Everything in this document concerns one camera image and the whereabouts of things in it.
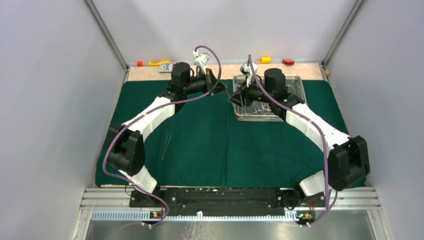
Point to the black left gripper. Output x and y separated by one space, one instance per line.
210 78

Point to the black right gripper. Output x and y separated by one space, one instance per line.
246 91

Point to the metal mesh instrument tray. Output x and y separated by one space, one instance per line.
294 85

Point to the dark green surgical drape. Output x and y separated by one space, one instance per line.
211 148

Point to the steel tweezers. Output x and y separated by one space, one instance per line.
166 144

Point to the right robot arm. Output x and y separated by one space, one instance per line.
346 158

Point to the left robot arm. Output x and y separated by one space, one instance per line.
126 150

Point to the surgical scissors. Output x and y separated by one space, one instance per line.
261 109

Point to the yellow wooden block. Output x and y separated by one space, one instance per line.
265 60

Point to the playing card box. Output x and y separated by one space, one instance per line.
166 67

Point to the red toy block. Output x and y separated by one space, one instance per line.
288 62

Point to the yellow toy piece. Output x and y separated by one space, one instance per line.
157 63

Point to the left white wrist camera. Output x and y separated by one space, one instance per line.
201 60

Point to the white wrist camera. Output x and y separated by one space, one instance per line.
247 70
201 60

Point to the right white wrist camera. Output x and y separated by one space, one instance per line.
247 70

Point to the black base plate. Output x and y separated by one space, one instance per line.
243 210

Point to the aluminium frame rail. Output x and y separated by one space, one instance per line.
115 197

